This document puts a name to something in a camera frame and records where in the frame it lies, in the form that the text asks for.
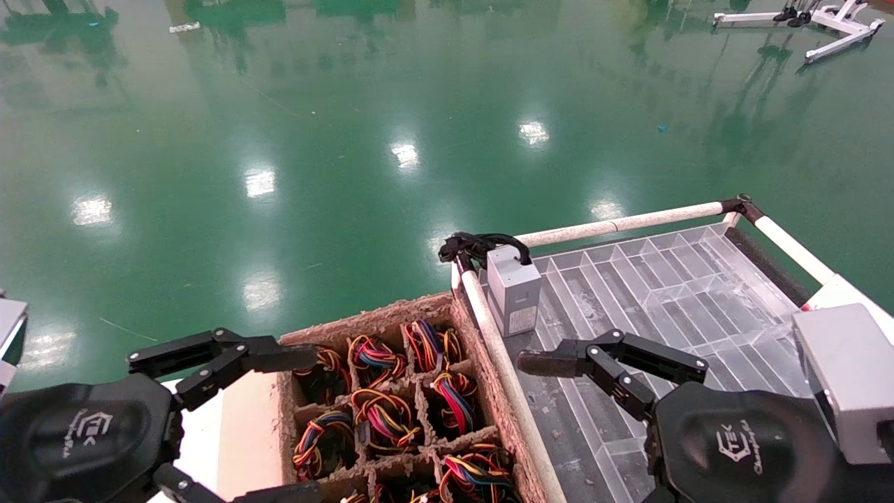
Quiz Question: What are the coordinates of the black foam edge strip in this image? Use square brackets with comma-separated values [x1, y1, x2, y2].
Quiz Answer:
[725, 227, 815, 308]

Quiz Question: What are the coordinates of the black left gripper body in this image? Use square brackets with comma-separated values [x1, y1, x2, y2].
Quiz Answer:
[0, 374, 184, 503]

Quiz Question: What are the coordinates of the short white rack pipe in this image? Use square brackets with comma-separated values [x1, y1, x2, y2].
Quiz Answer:
[753, 215, 836, 284]

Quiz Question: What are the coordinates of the white metal floor stand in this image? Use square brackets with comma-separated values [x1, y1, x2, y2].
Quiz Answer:
[712, 0, 886, 65]

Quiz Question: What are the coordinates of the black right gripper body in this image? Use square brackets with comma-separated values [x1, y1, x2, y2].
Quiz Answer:
[646, 391, 843, 503]

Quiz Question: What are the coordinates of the clear plastic compartment tray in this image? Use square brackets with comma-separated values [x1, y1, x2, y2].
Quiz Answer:
[482, 222, 825, 503]

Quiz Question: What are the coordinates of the small black pipe joint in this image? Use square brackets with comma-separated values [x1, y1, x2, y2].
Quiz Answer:
[721, 194, 765, 224]

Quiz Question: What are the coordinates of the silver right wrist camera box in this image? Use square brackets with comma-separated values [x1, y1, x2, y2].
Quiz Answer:
[792, 302, 894, 466]

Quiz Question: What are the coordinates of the brown pulp divider tray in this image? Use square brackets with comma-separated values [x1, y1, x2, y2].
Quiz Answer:
[217, 292, 554, 503]

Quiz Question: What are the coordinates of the black pipe joint with straps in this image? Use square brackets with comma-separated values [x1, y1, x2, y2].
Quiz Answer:
[439, 232, 533, 273]

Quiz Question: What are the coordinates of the grey boxed power supply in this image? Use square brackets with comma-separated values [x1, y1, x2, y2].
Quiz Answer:
[487, 246, 543, 337]

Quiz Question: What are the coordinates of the white red area sign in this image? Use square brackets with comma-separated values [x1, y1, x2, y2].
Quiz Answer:
[802, 275, 894, 336]

